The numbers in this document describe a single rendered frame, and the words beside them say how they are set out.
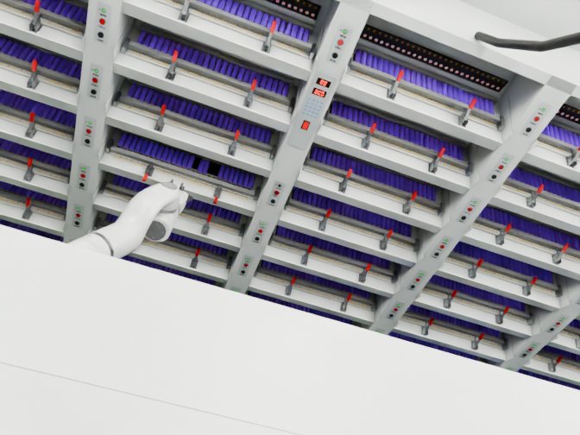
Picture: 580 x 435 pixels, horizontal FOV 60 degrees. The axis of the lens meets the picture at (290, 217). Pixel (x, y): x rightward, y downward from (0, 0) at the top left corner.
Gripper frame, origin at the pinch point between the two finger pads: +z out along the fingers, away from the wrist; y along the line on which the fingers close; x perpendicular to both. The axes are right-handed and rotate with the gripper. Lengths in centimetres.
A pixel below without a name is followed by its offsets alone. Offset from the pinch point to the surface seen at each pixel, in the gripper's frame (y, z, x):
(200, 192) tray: 8.1, 20.0, -8.2
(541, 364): 191, 30, -46
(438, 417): 39, -120, 41
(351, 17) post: 35, 3, 69
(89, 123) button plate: -35.0, 15.4, 5.9
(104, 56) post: -33.3, 10.7, 31.1
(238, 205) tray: 23.4, 19.4, -8.6
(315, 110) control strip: 36, 9, 38
